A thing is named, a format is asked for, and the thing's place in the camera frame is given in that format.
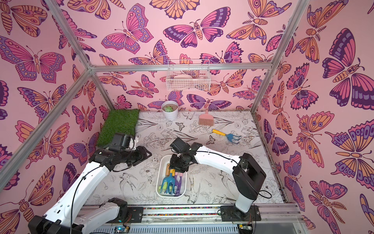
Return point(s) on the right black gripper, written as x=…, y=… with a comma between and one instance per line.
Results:
x=177, y=164

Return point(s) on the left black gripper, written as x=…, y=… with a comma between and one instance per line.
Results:
x=142, y=155

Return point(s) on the green rake wooden handle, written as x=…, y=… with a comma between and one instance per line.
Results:
x=167, y=169

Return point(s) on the white plastic storage box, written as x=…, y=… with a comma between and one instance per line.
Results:
x=164, y=161

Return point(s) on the blue rake yellow handle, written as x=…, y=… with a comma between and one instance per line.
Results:
x=171, y=170

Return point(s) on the purple fork pink handle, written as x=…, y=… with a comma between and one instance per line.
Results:
x=181, y=179

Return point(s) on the purple rake pink handle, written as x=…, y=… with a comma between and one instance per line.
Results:
x=176, y=184

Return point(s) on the blue shovel yellow handle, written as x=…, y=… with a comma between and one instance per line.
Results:
x=230, y=137

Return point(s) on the blue fork yellow handle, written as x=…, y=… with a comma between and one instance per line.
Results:
x=172, y=183

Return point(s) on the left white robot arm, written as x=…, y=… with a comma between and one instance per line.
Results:
x=63, y=218

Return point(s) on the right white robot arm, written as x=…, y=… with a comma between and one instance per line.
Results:
x=246, y=172

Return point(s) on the green artificial grass mat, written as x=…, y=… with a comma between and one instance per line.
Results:
x=118, y=121

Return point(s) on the green succulent plant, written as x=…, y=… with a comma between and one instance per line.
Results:
x=168, y=109

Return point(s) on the white plant pot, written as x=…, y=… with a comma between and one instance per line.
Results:
x=171, y=116

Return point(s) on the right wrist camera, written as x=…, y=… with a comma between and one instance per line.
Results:
x=178, y=146

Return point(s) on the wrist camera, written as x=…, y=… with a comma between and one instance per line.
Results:
x=178, y=146
x=122, y=142

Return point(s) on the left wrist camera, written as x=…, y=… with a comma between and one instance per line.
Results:
x=122, y=142

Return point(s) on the white wire wall basket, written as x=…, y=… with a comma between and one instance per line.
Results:
x=189, y=74

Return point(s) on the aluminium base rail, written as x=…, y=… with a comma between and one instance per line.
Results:
x=197, y=219

